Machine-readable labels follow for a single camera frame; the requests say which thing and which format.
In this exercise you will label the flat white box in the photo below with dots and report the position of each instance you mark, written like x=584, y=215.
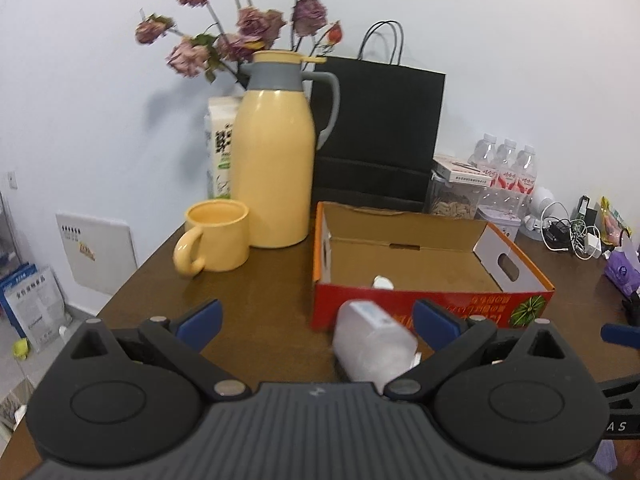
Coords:
x=465, y=172

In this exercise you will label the blue and white bag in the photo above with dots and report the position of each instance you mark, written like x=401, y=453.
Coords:
x=37, y=310

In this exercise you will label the purple tissue pack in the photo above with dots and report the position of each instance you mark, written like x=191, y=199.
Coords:
x=622, y=267

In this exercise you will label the colourful snack packet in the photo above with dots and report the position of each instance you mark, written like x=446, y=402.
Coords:
x=615, y=220

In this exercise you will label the white wall outlet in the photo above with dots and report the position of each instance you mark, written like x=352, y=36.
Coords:
x=12, y=180

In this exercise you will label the yellow mug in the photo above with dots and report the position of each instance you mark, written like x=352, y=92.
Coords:
x=225, y=245

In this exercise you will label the black paper bag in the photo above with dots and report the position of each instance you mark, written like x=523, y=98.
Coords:
x=380, y=125

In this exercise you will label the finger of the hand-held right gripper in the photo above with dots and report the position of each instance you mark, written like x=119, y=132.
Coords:
x=622, y=334

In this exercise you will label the black standing gadget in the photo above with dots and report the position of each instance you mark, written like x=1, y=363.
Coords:
x=585, y=207

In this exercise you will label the dried rose bouquet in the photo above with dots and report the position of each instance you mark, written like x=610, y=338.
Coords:
x=255, y=22

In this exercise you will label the white wall panel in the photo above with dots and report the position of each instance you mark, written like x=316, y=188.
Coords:
x=95, y=250

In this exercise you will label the clear plastic container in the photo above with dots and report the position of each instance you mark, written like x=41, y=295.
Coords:
x=372, y=347

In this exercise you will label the white round desk fan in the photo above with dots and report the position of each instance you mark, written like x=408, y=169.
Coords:
x=542, y=200

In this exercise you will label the black folded object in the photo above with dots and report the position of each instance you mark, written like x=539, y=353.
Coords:
x=633, y=307

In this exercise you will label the small white cap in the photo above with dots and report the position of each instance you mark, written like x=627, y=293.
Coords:
x=383, y=282

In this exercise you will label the grey tin box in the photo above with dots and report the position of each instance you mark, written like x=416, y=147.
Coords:
x=505, y=222

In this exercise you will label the clear jar of seeds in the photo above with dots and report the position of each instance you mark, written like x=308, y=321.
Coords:
x=452, y=205

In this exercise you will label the yellow thermos jug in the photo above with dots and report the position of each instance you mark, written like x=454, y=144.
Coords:
x=272, y=160

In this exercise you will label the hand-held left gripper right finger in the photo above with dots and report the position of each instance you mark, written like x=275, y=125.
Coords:
x=435, y=322

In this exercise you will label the white milk carton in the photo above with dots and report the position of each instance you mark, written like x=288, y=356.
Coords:
x=220, y=150

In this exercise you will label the red cardboard box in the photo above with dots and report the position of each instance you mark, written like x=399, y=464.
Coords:
x=430, y=260

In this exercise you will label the white charger plug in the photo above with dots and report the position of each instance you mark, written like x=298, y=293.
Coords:
x=593, y=246

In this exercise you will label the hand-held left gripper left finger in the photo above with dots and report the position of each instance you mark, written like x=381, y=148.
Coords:
x=200, y=321

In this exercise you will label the green ball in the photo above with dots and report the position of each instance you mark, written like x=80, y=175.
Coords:
x=21, y=348

